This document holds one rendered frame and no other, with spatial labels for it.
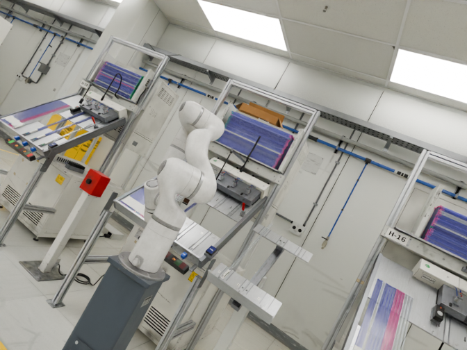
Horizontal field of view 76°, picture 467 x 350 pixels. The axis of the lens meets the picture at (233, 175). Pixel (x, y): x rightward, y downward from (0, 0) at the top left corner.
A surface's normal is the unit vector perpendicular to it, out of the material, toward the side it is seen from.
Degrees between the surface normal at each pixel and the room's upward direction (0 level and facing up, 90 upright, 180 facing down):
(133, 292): 90
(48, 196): 90
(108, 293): 90
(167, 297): 90
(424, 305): 45
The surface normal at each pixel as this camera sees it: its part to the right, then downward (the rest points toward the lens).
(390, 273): 0.11, -0.79
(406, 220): -0.33, -0.24
